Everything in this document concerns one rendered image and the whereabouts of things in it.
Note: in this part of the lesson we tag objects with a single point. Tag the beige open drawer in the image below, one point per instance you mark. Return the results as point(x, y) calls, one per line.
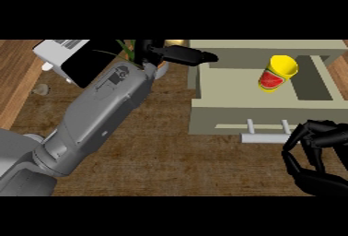
point(226, 83)

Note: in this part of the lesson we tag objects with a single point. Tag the golden round object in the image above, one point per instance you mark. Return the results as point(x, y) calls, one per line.
point(176, 42)

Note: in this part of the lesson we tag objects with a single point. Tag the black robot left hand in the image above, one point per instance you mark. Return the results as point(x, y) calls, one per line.
point(182, 55)

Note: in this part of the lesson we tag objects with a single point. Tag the white appliance with black door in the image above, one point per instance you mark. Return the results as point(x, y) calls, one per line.
point(77, 69)

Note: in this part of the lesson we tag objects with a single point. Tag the beige drawer front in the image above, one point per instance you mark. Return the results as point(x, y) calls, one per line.
point(217, 118)

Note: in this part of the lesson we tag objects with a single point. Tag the pale round plant pot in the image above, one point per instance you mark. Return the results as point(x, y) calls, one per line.
point(163, 69)

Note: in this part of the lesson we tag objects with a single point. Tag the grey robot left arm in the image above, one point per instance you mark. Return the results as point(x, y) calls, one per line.
point(95, 116)

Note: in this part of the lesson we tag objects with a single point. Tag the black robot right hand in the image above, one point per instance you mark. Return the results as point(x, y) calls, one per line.
point(322, 181)

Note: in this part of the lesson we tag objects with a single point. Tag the green plant leaves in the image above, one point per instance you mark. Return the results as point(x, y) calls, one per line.
point(127, 49)

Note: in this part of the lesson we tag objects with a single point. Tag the yellow cup with watermelon print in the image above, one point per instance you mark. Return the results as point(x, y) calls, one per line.
point(278, 73)

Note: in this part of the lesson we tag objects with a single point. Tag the small grey shaker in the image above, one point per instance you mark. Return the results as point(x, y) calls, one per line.
point(40, 89)

